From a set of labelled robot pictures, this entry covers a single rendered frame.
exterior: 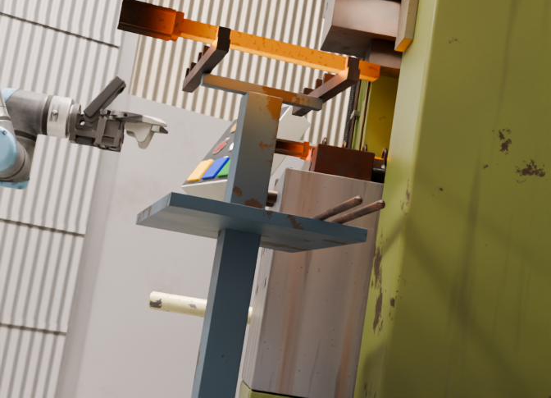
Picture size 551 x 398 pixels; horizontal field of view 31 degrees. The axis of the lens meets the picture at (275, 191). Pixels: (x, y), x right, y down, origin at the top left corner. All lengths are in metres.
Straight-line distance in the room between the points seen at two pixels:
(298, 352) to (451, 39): 0.67
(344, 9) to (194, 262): 2.78
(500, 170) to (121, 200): 3.12
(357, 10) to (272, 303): 0.70
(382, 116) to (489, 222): 0.75
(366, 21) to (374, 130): 0.33
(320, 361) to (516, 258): 0.45
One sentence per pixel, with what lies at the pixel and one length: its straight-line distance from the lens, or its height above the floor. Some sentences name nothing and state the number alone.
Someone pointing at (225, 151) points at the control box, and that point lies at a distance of 2.78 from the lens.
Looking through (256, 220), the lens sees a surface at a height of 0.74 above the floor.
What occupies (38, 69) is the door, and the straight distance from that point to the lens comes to 4.62.
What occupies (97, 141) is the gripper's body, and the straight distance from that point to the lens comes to 2.18.
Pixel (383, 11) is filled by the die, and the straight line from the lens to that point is 2.24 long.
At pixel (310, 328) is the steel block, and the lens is 1.96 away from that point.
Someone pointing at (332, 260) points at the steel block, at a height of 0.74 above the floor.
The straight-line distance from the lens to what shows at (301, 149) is 2.21.
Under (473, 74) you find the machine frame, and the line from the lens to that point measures 1.81.
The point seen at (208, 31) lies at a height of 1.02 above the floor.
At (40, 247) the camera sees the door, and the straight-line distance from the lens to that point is 4.55.
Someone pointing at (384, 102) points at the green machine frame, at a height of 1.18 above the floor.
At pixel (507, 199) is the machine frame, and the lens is 1.78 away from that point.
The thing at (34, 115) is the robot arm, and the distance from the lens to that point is 2.20.
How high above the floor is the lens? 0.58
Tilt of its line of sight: 8 degrees up
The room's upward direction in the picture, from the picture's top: 9 degrees clockwise
